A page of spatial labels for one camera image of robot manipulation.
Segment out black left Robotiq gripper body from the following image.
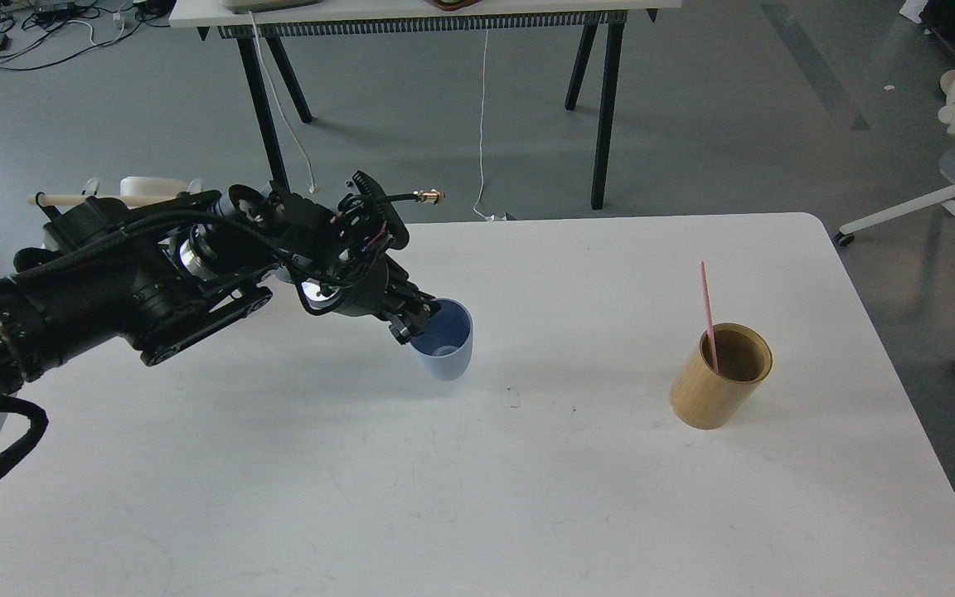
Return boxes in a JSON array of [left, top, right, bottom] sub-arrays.
[[266, 171, 412, 320]]

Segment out blue plastic cup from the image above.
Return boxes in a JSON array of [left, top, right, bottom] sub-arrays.
[[410, 298, 474, 381]]

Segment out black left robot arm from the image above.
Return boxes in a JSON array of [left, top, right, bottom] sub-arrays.
[[0, 171, 444, 481]]

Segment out white mug on rack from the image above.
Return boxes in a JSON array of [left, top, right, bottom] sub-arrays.
[[119, 175, 205, 199]]

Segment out white background table black legs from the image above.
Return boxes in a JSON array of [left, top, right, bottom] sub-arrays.
[[169, 1, 695, 221]]

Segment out bamboo cylindrical holder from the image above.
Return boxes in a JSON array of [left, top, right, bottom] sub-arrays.
[[670, 323, 773, 430]]

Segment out white hanging cord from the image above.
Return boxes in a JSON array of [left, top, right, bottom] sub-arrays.
[[250, 10, 318, 195]]

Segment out white hanging cable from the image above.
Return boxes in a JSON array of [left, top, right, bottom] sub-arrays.
[[473, 29, 520, 223]]

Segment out black floor cables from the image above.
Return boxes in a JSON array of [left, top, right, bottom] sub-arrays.
[[0, 0, 176, 92]]

